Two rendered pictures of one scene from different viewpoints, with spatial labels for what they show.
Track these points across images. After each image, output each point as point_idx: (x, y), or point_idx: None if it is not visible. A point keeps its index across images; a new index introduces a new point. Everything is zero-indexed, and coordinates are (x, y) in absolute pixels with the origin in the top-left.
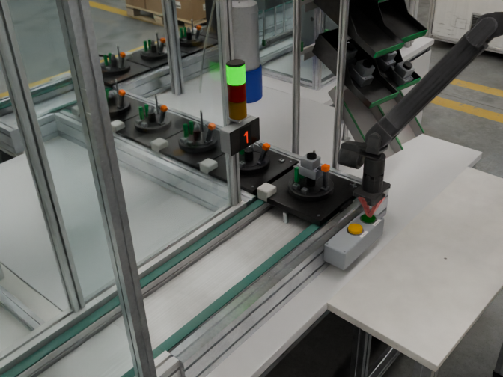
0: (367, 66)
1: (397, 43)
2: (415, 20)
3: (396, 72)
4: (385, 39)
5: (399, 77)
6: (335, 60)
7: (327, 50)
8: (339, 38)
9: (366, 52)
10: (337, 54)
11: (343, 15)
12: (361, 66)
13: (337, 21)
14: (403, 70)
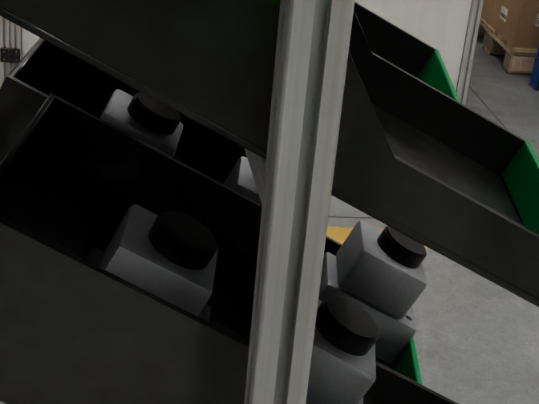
0: (369, 347)
1: (473, 157)
2: (362, 13)
3: (357, 295)
4: (422, 146)
5: (378, 317)
6: (168, 377)
7: (74, 321)
8: (285, 228)
9: (227, 241)
10: (265, 352)
11: (342, 19)
12: (337, 356)
13: (177, 82)
14: (408, 280)
